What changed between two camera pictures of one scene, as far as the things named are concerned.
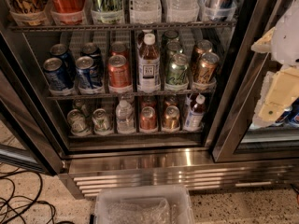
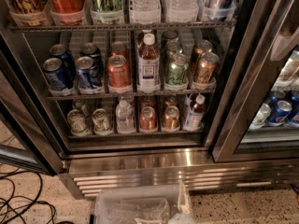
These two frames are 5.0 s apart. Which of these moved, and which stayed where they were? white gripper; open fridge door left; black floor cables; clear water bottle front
Moved: white gripper
Stayed: clear water bottle front; black floor cables; open fridge door left
